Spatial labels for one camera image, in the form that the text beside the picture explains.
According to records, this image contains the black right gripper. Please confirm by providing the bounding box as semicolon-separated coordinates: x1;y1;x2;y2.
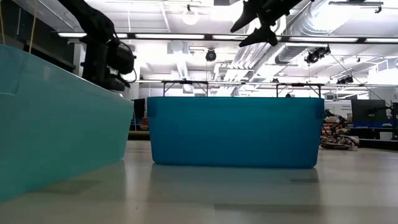
229;0;305;49

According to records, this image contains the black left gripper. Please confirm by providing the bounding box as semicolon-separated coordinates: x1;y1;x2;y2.
80;34;127;93

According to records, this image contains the clear plastic candy container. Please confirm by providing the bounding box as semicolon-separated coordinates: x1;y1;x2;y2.
320;132;361;151

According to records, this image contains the small black monitor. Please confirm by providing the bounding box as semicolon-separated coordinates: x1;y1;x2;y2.
133;98;146;131

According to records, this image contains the black ceiling spotlight cluster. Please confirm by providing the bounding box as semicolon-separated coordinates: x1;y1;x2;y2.
304;45;331;65

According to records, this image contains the white globe lamp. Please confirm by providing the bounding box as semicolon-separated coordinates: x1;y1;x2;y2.
182;4;200;26

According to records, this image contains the teal green plastic bin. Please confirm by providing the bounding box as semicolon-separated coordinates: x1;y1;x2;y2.
0;43;134;202

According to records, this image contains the black ceiling track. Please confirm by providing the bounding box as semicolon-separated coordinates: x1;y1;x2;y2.
328;0;384;14

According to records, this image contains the blue plastic bin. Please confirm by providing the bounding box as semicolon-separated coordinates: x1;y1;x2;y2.
146;96;325;170

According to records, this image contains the white printed sign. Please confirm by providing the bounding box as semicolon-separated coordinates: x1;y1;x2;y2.
325;101;352;121

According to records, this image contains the large black monitor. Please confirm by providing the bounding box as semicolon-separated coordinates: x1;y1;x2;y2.
351;99;388;128

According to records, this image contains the black desk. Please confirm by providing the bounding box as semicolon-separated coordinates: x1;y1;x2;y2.
351;126;398;150

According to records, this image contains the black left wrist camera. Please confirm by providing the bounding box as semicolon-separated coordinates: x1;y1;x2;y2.
108;42;137;77

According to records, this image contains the silver ventilation duct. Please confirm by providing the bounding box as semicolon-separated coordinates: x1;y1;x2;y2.
275;0;371;65

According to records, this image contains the black rail with light strips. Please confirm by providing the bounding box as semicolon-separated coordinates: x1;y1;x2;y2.
57;30;398;44

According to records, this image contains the thin rail with light strips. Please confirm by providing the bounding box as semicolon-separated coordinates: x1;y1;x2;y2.
130;79;398;88

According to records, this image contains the black bracket frame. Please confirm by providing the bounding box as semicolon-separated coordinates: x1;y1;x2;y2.
275;82;322;98
162;80;209;97

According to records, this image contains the yellow cord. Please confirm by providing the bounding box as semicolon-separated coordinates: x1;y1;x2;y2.
28;0;39;54
0;0;6;45

